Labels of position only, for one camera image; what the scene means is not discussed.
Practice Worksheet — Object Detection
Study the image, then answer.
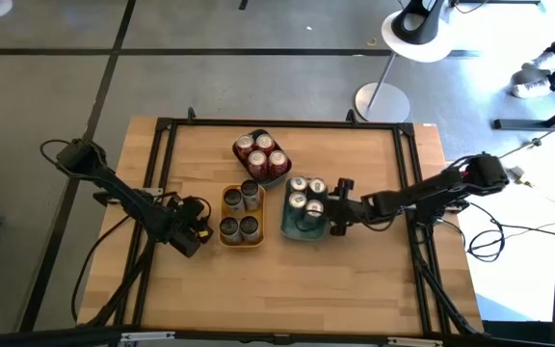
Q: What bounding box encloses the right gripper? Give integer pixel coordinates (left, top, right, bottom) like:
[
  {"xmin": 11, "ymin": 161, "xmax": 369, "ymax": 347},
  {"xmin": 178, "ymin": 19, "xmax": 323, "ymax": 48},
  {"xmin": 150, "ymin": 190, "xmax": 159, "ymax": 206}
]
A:
[{"xmin": 329, "ymin": 177, "xmax": 374, "ymax": 237}]

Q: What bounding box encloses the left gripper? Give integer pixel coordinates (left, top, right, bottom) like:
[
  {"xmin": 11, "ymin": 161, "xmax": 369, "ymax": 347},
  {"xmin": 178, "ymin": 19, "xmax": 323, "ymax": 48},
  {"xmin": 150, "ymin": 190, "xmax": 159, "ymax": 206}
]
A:
[{"xmin": 164, "ymin": 193, "xmax": 215, "ymax": 260}]

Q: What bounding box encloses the grey can with black top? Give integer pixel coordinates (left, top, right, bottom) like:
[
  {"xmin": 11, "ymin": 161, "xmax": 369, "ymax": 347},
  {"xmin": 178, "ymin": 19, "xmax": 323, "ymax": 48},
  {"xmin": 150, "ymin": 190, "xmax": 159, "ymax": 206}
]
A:
[
  {"xmin": 238, "ymin": 215, "xmax": 262, "ymax": 244},
  {"xmin": 223, "ymin": 187, "xmax": 246, "ymax": 217},
  {"xmin": 240, "ymin": 178, "xmax": 262, "ymax": 212},
  {"xmin": 218, "ymin": 216, "xmax": 243, "ymax": 246}
]

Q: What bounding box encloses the blue silver Red Bull can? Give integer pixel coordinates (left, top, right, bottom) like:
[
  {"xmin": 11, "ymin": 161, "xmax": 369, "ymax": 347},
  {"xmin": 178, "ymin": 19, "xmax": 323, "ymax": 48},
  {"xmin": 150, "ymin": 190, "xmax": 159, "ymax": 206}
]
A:
[
  {"xmin": 307, "ymin": 176, "xmax": 329, "ymax": 199},
  {"xmin": 304, "ymin": 199, "xmax": 327, "ymax": 227},
  {"xmin": 286, "ymin": 191, "xmax": 308, "ymax": 218},
  {"xmin": 288, "ymin": 174, "xmax": 309, "ymax": 194}
]

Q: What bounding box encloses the yellow plastic bin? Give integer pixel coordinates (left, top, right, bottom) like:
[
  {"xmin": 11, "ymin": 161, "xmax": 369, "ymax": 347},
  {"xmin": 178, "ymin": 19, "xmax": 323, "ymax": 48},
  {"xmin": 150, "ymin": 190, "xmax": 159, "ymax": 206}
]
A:
[{"xmin": 218, "ymin": 182, "xmax": 268, "ymax": 250}]

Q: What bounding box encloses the teal green plastic bin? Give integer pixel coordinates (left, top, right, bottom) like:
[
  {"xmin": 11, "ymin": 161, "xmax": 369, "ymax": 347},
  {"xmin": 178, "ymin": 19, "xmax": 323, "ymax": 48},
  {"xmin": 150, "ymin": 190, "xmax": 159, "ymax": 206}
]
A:
[{"xmin": 279, "ymin": 175, "xmax": 331, "ymax": 242}]

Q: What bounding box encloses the dark blue-grey plastic bin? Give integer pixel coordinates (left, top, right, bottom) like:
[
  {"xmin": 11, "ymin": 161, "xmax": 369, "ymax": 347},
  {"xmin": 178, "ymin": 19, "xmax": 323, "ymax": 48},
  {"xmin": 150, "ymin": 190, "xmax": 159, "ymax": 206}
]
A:
[{"xmin": 231, "ymin": 127, "xmax": 292, "ymax": 192}]

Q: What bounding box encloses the small black control box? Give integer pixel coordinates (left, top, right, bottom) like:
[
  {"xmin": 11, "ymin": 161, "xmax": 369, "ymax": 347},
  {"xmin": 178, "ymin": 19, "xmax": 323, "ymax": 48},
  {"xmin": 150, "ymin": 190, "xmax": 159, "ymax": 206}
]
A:
[{"xmin": 443, "ymin": 198, "xmax": 471, "ymax": 213}]

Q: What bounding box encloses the white floor lamp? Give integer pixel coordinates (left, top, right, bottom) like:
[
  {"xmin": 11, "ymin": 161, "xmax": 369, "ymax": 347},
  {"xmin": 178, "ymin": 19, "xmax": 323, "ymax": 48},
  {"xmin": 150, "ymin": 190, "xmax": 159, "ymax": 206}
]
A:
[{"xmin": 354, "ymin": 8, "xmax": 458, "ymax": 124}]

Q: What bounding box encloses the grey power adapter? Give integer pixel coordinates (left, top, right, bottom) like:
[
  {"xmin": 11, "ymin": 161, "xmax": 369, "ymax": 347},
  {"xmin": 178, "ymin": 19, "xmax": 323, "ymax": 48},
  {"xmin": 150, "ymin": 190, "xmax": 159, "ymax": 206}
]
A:
[{"xmin": 504, "ymin": 166, "xmax": 534, "ymax": 188}]

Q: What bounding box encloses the black curved plastic stand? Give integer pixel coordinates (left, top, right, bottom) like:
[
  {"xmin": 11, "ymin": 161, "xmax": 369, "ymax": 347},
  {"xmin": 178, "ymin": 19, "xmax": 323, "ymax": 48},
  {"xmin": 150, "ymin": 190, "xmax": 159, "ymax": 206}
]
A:
[{"xmin": 404, "ymin": 0, "xmax": 447, "ymax": 46}]

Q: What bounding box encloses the black desk leg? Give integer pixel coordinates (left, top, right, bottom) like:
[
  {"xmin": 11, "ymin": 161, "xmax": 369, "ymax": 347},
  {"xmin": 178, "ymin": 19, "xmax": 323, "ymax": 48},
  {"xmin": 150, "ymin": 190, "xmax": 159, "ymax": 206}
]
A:
[{"xmin": 492, "ymin": 93, "xmax": 555, "ymax": 131}]

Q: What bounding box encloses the black metal beam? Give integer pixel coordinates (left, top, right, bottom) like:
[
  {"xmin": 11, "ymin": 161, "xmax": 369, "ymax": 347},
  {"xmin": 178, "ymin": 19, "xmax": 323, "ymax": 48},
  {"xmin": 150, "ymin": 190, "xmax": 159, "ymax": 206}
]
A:
[{"xmin": 0, "ymin": 326, "xmax": 555, "ymax": 347}]

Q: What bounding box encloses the black metal table frame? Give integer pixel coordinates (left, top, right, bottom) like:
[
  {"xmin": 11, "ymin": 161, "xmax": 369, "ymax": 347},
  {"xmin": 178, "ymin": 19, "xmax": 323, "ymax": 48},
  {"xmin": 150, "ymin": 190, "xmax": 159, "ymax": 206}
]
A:
[{"xmin": 77, "ymin": 106, "xmax": 486, "ymax": 338}]

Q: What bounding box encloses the silver metal bracket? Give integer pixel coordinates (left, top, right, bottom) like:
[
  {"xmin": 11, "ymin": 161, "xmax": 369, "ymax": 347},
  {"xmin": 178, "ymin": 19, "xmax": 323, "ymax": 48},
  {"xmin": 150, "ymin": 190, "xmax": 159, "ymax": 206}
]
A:
[
  {"xmin": 386, "ymin": 335, "xmax": 445, "ymax": 347},
  {"xmin": 119, "ymin": 330, "xmax": 176, "ymax": 347}
]

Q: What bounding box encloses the black looped cable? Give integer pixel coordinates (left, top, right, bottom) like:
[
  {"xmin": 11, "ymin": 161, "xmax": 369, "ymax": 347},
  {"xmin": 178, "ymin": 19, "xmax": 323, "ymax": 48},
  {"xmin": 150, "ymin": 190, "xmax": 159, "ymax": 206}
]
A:
[{"xmin": 438, "ymin": 200, "xmax": 555, "ymax": 264}]

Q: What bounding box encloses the grey cable with clip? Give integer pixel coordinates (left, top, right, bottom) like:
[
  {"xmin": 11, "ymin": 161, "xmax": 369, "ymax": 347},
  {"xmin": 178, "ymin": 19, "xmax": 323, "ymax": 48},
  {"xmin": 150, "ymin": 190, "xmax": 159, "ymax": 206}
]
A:
[{"xmin": 496, "ymin": 119, "xmax": 555, "ymax": 160}]

